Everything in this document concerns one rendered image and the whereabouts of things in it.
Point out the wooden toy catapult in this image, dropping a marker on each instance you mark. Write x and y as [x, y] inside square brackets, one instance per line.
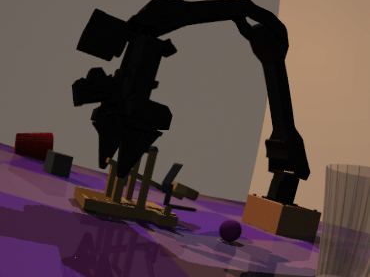
[112, 202]

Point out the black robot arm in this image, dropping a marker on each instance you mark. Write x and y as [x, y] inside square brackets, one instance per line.
[106, 36]

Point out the magenta ball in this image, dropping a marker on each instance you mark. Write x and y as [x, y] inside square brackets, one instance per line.
[230, 230]

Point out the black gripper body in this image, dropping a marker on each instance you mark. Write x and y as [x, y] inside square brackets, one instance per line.
[135, 106]

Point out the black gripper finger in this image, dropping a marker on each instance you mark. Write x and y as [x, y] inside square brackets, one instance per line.
[135, 140]
[109, 141]

